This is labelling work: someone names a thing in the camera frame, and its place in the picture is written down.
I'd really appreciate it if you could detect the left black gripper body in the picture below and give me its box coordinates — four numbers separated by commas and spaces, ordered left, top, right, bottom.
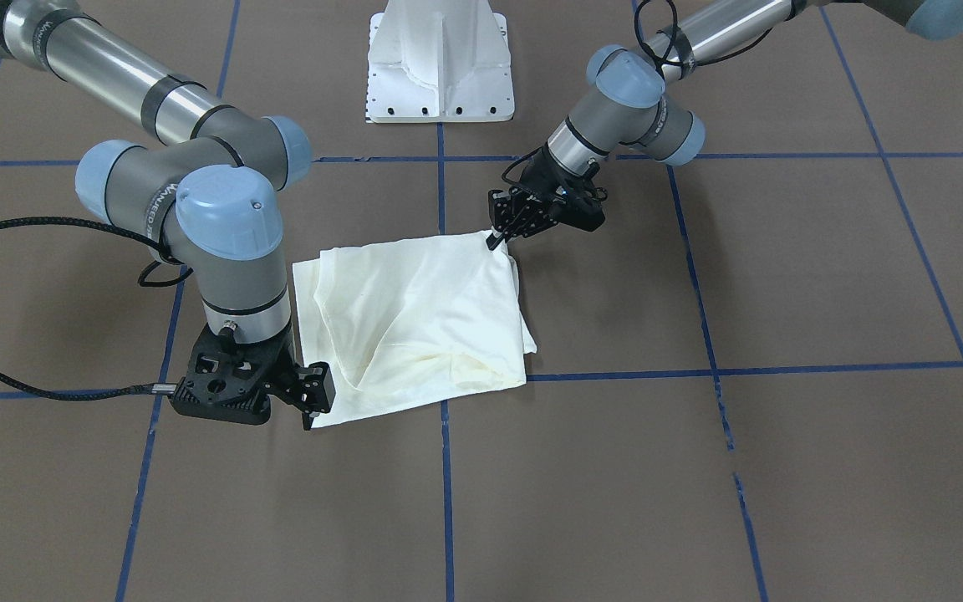
487, 147, 608, 242

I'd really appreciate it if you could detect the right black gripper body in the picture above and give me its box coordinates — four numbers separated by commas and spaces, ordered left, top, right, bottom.
204, 323, 335, 419

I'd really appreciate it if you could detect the cream long-sleeve printed shirt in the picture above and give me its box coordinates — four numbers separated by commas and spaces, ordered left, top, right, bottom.
292, 230, 538, 428

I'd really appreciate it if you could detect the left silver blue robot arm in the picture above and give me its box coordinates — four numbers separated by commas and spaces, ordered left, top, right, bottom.
485, 1, 813, 250

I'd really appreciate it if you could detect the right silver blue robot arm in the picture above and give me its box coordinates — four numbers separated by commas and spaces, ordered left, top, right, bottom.
0, 1, 335, 430

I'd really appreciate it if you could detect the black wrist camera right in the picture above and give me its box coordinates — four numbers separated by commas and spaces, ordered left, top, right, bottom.
171, 328, 278, 426

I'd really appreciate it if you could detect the black braided cable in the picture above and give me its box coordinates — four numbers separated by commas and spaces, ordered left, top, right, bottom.
0, 216, 190, 402

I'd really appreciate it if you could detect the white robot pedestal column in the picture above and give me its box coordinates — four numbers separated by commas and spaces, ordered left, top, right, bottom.
364, 1, 516, 125

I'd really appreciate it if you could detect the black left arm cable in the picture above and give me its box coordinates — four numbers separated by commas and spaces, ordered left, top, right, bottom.
634, 0, 700, 81

